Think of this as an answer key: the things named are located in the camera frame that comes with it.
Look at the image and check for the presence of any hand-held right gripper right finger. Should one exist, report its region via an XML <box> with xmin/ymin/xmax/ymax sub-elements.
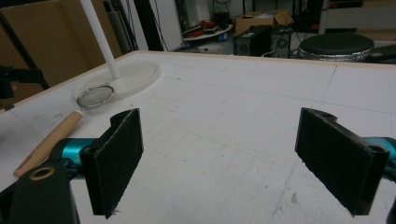
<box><xmin>294</xmin><ymin>107</ymin><xmax>390</xmax><ymax>217</ymax></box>

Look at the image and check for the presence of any black computer tower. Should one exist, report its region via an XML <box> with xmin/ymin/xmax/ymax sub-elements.
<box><xmin>233</xmin><ymin>25</ymin><xmax>273</xmax><ymax>58</ymax></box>

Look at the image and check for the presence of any metal mesh strainer wooden handle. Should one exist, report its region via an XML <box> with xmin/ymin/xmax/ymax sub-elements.
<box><xmin>12</xmin><ymin>84</ymin><xmax>115</xmax><ymax>178</ymax></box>

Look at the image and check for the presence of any white desk lamp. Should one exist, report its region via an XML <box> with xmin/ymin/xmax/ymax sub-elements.
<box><xmin>72</xmin><ymin>0</ymin><xmax>163</xmax><ymax>103</ymax></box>

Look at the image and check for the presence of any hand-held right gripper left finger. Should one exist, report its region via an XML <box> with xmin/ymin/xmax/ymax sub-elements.
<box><xmin>79</xmin><ymin>107</ymin><xmax>145</xmax><ymax>219</ymax></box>

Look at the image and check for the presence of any red object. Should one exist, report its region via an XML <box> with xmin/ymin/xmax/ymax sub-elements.
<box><xmin>199</xmin><ymin>19</ymin><xmax>217</xmax><ymax>30</ymax></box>

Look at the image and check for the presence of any large cardboard sheet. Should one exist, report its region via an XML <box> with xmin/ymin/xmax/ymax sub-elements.
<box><xmin>0</xmin><ymin>0</ymin><xmax>123</xmax><ymax>108</ymax></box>

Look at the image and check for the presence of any black round stool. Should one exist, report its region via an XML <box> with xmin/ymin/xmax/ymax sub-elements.
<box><xmin>298</xmin><ymin>33</ymin><xmax>375</xmax><ymax>63</ymax></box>

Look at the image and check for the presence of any white round side table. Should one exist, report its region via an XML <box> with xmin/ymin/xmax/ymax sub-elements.
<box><xmin>182</xmin><ymin>23</ymin><xmax>234</xmax><ymax>43</ymax></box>

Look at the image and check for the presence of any black stand clamp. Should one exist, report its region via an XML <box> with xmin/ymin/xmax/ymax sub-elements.
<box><xmin>0</xmin><ymin>65</ymin><xmax>50</xmax><ymax>101</ymax></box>

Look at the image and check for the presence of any open cardboard box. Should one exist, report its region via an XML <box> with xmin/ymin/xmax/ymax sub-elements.
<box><xmin>234</xmin><ymin>9</ymin><xmax>294</xmax><ymax>35</ymax></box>

